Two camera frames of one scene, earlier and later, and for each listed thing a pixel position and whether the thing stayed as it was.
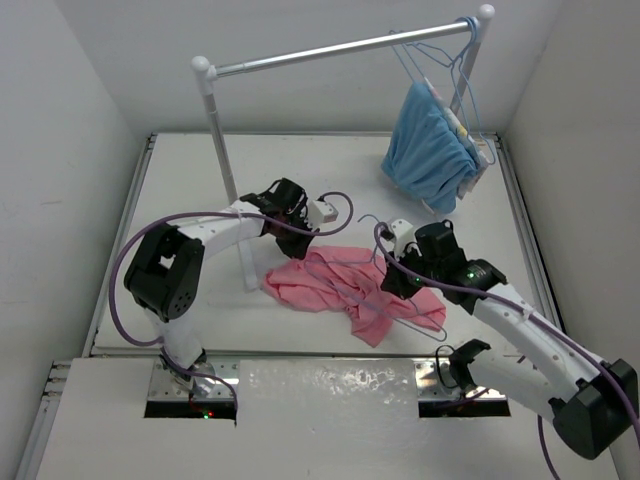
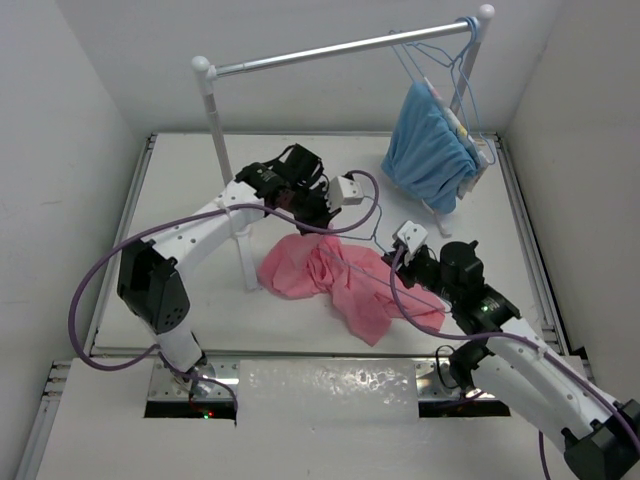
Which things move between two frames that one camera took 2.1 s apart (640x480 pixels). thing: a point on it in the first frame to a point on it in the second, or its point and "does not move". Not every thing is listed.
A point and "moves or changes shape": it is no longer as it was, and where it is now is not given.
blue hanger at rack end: x=468 y=85 does not move
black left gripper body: x=289 y=241 to x=310 y=206
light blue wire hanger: x=365 y=260 to x=383 y=252
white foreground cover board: x=296 y=419 does not move
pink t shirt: x=349 y=281 moves or changes shape
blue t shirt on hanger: x=424 y=156 does not move
